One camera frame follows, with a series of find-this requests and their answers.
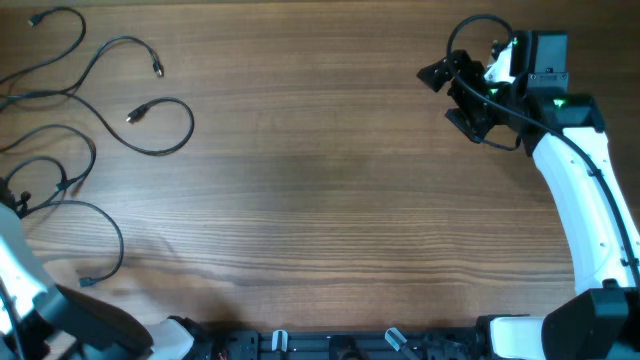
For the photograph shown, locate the black usb cable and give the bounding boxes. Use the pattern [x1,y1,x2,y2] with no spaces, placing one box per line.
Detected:
[0,5,165,114]

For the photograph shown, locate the black cable gold plug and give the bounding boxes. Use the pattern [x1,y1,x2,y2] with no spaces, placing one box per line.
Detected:
[0,92,196,194]

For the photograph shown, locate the black cable small plug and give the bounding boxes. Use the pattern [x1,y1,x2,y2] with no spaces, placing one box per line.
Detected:
[2,155,125,289]

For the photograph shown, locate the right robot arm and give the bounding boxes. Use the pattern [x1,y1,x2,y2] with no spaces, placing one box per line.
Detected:
[418,31,639,359]

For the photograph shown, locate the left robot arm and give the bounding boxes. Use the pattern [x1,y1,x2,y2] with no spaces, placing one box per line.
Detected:
[1,187,201,360]

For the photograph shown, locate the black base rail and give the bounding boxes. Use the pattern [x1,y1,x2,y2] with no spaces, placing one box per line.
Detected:
[204,327,488,360]

